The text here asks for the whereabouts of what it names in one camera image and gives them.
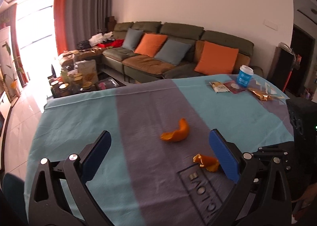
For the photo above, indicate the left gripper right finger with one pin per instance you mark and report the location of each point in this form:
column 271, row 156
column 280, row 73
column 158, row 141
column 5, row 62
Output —
column 260, row 195

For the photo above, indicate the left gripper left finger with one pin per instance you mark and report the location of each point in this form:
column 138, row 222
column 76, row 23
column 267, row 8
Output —
column 48, row 204

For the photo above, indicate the teal trash bin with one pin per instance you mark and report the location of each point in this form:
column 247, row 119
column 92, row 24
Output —
column 13, row 190

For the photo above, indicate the person's right hand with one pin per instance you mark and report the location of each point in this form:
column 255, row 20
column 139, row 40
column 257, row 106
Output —
column 307, row 198

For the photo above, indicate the small gold candy wrapper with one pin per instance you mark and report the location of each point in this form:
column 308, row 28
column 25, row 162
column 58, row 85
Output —
column 262, row 96

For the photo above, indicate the black red scooter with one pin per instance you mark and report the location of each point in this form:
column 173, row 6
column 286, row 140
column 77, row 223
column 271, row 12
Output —
column 285, row 60

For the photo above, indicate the small orange peel piece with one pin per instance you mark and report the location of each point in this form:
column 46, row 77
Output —
column 209, row 163

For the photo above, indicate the blue white-lidded cup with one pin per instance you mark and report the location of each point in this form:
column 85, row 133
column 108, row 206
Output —
column 244, row 76

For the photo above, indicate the dark red snack packet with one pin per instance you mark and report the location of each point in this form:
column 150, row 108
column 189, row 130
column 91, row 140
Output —
column 233, row 87

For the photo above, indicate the yellow snack packet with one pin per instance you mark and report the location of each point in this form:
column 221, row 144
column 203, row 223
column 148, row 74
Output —
column 219, row 87

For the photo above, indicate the teal patterned tablecloth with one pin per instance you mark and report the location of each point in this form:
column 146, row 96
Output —
column 137, row 182

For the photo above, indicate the orange cushion near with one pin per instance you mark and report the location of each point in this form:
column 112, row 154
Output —
column 216, row 59

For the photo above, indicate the orange cushion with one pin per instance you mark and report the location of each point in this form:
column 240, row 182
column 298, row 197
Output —
column 216, row 59
column 150, row 44

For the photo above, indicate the cluttered coffee table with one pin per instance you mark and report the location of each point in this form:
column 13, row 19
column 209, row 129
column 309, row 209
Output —
column 71, row 81

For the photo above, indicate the tall green potted plant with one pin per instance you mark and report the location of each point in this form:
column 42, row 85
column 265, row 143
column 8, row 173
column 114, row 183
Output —
column 9, row 71

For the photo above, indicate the blue-grey cushion near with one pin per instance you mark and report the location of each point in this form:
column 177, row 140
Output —
column 173, row 52

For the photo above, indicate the blue-grey cushion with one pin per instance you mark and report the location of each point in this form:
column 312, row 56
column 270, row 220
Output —
column 132, row 39
column 173, row 52

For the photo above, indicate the pile of clothes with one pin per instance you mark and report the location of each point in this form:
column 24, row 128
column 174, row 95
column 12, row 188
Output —
column 100, row 40

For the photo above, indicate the green sectional sofa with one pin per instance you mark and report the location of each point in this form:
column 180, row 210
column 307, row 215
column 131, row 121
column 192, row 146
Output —
column 144, row 69

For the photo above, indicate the orange cushion far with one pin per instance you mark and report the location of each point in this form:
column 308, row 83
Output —
column 150, row 44

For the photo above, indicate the blue-grey cushion far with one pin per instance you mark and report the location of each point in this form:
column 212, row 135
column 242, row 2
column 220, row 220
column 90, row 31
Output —
column 132, row 39

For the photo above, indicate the orange and grey curtain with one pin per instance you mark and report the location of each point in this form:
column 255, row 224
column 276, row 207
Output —
column 78, row 20

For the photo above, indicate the left red grey curtain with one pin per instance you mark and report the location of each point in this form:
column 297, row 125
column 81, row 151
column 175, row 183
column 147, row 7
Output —
column 9, row 18

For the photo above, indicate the white wall switch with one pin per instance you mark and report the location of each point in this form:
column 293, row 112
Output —
column 271, row 25

